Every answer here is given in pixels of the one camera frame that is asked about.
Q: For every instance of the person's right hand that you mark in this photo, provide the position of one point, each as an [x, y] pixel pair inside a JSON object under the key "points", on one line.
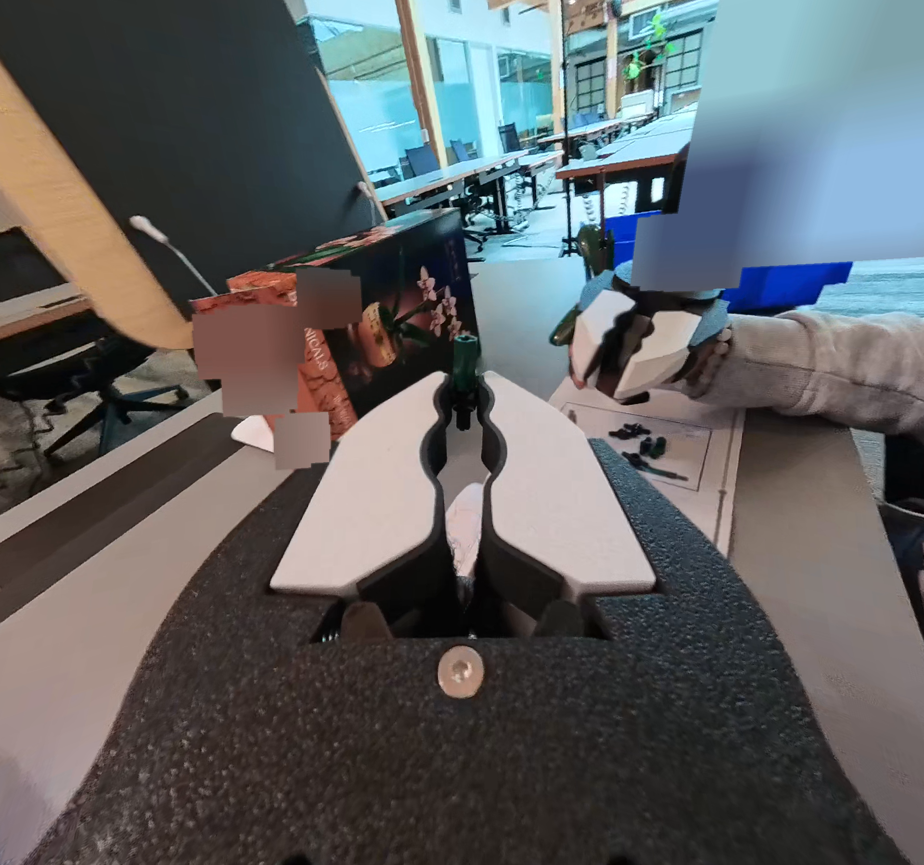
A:
{"points": [[701, 374]]}

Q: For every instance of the white gooseneck microphone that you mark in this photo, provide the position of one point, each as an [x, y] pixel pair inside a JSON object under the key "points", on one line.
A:
{"points": [[148, 228], [364, 190]]}

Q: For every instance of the row of black office chairs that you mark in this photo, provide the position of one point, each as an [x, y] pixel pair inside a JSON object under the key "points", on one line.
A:
{"points": [[422, 161]]}

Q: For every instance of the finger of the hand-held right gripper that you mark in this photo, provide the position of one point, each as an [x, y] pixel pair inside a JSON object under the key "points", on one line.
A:
{"points": [[595, 341], [668, 349]]}

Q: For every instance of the person's right forearm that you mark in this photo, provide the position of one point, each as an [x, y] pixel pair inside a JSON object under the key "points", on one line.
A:
{"points": [[808, 367]]}

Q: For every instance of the hanging green plant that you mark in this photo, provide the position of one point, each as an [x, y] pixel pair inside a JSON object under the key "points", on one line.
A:
{"points": [[653, 31]]}

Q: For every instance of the green black toy stem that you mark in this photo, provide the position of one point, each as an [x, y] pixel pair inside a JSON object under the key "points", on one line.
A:
{"points": [[465, 367]]}

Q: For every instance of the black wood-edged partition panel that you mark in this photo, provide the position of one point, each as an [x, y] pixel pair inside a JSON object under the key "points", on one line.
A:
{"points": [[180, 121]]}

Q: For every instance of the toy brick orchid plant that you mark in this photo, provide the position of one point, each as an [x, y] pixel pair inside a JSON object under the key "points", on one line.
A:
{"points": [[593, 244]]}

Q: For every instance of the small black toy pin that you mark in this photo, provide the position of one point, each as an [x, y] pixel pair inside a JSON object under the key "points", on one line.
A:
{"points": [[628, 432]]}

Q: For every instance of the thin green toy rod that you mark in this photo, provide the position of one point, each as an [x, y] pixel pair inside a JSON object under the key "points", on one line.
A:
{"points": [[660, 473]]}

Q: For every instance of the black swivel chair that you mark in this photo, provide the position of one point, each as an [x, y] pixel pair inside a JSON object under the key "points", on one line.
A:
{"points": [[108, 388]]}

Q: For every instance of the long office table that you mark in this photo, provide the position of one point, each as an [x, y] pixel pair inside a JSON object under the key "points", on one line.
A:
{"points": [[462, 175], [628, 150]]}

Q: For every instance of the blue plastic bin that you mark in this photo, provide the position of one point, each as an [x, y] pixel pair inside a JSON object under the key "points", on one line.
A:
{"points": [[617, 237]]}

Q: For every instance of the dark orchid printed box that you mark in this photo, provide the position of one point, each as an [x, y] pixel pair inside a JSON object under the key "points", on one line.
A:
{"points": [[404, 287]]}

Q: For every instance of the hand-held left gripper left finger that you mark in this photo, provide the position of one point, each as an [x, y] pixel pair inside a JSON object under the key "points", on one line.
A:
{"points": [[361, 504]]}

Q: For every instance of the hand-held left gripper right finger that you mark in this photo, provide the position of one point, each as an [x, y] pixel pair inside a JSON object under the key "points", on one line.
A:
{"points": [[563, 504]]}

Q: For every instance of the wooden column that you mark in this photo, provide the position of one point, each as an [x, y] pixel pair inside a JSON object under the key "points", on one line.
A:
{"points": [[411, 49]]}

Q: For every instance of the grey desk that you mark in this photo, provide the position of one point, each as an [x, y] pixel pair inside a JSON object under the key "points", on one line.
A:
{"points": [[794, 518]]}

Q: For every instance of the black tripod stand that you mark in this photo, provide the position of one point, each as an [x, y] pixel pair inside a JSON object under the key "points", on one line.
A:
{"points": [[561, 85]]}

